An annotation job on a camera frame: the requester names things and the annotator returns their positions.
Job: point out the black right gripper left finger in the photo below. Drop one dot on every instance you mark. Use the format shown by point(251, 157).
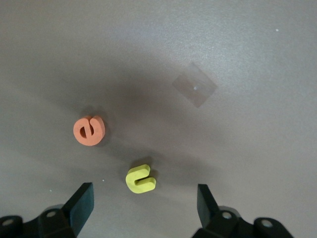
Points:
point(79, 205)

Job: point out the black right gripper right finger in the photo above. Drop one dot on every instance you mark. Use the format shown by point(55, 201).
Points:
point(205, 205)

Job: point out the yellow foam letter u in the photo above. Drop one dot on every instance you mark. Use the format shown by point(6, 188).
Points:
point(131, 181)

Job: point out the orange foam letter e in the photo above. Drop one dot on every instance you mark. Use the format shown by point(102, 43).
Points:
point(85, 140)

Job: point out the brown table mat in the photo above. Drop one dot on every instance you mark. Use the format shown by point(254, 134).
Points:
point(247, 148)

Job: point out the clear tape patch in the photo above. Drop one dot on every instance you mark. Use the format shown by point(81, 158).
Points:
point(190, 81)

